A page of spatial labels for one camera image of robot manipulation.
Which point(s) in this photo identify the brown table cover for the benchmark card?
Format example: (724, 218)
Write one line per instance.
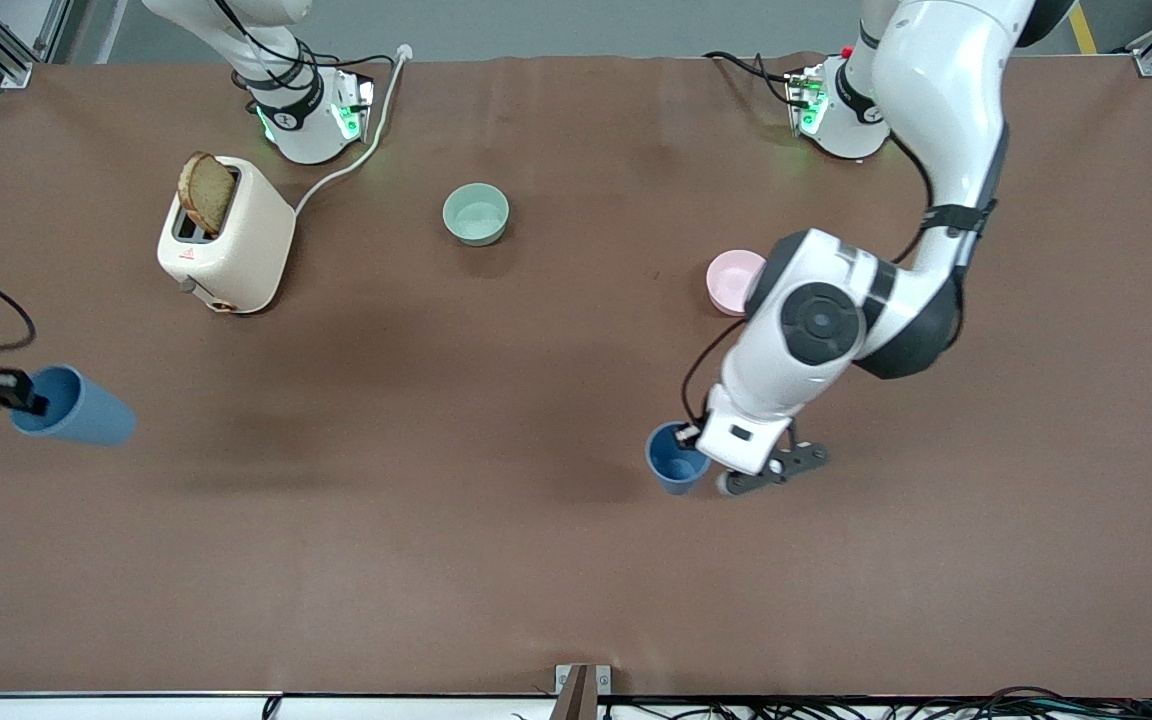
(436, 560)

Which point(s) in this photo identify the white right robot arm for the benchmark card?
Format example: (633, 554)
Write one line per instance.
(301, 120)

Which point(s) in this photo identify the cream two-slot toaster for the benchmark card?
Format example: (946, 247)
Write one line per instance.
(246, 250)

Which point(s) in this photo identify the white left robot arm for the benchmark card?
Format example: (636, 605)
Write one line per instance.
(946, 100)

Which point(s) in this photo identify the blue plastic cup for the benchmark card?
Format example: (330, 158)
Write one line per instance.
(674, 472)
(96, 412)

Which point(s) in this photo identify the pink bowl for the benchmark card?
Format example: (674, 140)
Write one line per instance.
(731, 280)

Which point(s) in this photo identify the green bowl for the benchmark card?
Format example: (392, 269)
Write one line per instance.
(476, 215)

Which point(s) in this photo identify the brown bread slice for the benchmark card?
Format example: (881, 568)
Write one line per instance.
(206, 192)

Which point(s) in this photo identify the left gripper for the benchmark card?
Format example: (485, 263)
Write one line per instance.
(688, 435)

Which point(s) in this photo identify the metal table bracket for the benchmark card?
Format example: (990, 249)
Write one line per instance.
(581, 690)

